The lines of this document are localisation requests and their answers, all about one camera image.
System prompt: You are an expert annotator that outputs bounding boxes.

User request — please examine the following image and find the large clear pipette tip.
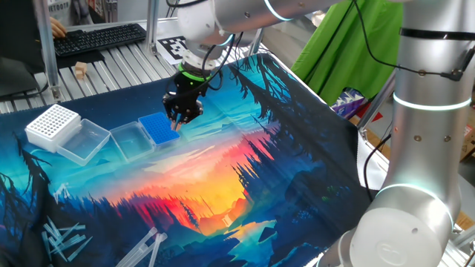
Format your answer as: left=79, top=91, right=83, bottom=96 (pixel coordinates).
left=124, top=231, right=164, bottom=267
left=148, top=232, right=168, bottom=267
left=114, top=226, right=159, bottom=267

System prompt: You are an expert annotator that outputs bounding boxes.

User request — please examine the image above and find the green cloth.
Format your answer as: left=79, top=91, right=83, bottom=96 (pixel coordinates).
left=290, top=0, right=404, bottom=108

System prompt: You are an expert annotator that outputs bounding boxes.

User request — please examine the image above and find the small clear hinged lid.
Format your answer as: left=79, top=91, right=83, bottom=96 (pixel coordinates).
left=109, top=121, right=156, bottom=163

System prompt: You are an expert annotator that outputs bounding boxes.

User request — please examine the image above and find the black strap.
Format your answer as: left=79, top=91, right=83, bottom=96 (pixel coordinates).
left=399, top=27, right=475, bottom=41

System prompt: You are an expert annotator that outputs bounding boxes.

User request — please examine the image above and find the brown cardboard sheet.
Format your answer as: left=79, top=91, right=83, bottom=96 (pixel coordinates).
left=454, top=211, right=475, bottom=231

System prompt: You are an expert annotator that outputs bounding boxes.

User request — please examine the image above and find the black cable with connector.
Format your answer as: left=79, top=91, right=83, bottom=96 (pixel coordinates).
left=350, top=0, right=475, bottom=83

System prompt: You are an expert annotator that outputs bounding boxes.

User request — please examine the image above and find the large clear hinged lid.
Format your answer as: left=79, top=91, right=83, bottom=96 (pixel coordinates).
left=55, top=118, right=111, bottom=167

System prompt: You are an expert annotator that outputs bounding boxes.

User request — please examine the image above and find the blue pipette tip holder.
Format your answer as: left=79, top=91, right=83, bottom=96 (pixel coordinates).
left=137, top=112, right=182, bottom=148

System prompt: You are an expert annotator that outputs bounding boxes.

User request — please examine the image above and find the landscape print cloth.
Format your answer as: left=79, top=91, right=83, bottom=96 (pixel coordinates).
left=0, top=53, right=389, bottom=267

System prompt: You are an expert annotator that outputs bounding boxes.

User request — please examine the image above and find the colourful printed box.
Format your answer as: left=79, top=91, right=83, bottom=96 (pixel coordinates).
left=331, top=88, right=369, bottom=119

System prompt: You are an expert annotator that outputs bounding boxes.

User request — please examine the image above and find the white pipette tip holder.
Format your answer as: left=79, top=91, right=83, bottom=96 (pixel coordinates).
left=24, top=103, right=82, bottom=154

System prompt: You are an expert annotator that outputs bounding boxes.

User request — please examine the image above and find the cardboard box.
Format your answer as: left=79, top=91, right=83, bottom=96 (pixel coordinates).
left=459, top=124, right=475, bottom=161

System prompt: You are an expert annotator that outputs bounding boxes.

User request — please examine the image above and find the black monitor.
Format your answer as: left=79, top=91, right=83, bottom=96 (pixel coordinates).
left=0, top=0, right=45, bottom=97

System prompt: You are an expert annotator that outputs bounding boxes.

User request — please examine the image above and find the person's hand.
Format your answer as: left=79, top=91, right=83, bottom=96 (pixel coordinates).
left=49, top=16, right=68, bottom=39

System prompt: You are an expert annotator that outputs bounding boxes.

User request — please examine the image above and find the small wooden block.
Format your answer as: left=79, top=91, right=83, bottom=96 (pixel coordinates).
left=73, top=61, right=88, bottom=80

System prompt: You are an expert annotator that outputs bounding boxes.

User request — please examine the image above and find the black white marker sheet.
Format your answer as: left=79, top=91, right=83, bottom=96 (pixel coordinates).
left=157, top=35, right=191, bottom=66

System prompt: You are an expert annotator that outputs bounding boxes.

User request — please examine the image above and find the person in white shirt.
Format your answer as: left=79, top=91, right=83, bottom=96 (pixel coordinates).
left=47, top=0, right=96, bottom=26

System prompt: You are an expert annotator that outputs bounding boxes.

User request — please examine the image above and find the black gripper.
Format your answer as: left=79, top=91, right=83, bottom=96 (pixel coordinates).
left=161, top=73, right=209, bottom=125

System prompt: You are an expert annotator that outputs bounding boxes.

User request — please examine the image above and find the black keyboard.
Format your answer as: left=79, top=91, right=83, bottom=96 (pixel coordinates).
left=53, top=22, right=148, bottom=58

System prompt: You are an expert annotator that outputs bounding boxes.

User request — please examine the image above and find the green flange ring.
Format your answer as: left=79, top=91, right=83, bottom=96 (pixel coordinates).
left=177, top=62, right=209, bottom=82

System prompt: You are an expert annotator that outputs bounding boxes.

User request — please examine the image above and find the thick black cable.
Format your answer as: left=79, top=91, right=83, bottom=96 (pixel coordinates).
left=166, top=0, right=239, bottom=92

